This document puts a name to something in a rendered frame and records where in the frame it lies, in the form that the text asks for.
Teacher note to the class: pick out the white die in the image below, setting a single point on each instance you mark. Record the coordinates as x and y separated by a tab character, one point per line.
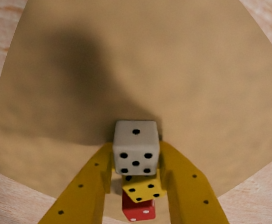
135	147

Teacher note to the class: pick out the yellow die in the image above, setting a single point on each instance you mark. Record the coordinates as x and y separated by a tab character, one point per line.
142	187

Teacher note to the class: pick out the tan mat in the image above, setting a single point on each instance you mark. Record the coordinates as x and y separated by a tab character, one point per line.
201	69

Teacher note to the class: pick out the red die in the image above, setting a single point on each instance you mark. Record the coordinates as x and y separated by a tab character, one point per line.
139	211

